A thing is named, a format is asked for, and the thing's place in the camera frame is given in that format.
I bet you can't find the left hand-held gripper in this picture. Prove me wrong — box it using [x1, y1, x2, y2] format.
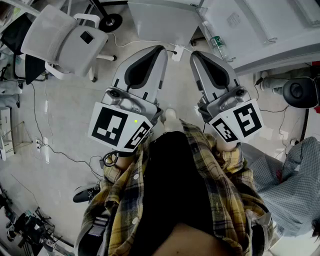
[87, 45, 169, 154]

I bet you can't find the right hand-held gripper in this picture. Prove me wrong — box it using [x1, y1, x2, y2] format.
[189, 50, 265, 145]

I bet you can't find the person's left forearm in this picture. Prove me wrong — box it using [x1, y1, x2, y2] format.
[116, 149, 138, 173]

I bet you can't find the person's right forearm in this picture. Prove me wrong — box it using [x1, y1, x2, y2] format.
[216, 138, 242, 152]

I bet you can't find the clear plastic water bottle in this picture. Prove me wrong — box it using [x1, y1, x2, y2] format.
[201, 21, 230, 61]

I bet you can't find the white power strip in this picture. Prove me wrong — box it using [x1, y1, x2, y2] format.
[170, 44, 185, 62]

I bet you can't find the person's white shoe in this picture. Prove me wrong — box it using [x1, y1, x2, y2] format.
[163, 108, 181, 132]

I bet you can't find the black round stand base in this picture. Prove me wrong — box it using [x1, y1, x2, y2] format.
[98, 13, 123, 33]

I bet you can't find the black phone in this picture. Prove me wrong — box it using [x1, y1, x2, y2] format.
[79, 30, 95, 45]

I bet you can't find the white office chair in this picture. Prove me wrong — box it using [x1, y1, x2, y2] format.
[20, 4, 118, 83]

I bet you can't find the person's black top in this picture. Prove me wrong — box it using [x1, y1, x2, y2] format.
[147, 130, 216, 237]

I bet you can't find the person's yellow plaid shirt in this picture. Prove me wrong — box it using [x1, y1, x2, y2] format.
[74, 119, 275, 256]

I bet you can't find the white floor socket strip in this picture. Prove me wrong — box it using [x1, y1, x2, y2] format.
[32, 136, 44, 151]

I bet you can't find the black office chair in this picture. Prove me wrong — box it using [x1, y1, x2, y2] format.
[0, 11, 49, 85]

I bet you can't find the black sneaker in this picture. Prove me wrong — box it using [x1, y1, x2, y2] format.
[72, 185, 101, 204]

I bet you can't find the white desk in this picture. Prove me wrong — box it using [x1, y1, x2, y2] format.
[0, 0, 41, 34]

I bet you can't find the white rack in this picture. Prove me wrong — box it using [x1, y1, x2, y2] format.
[0, 105, 26, 161]

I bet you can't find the black tripod equipment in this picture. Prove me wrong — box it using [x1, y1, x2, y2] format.
[0, 192, 66, 255]

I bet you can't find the white cable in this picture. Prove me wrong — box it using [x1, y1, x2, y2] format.
[107, 31, 176, 49]

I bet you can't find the thin black cable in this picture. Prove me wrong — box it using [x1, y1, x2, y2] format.
[254, 76, 291, 113]

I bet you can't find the black coiled gripper cable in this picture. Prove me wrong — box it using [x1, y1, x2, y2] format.
[99, 150, 121, 168]

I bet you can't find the long black floor cable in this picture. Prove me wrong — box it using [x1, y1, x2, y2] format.
[29, 83, 105, 179]

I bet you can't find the black waist strap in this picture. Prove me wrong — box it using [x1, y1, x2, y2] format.
[86, 216, 111, 238]

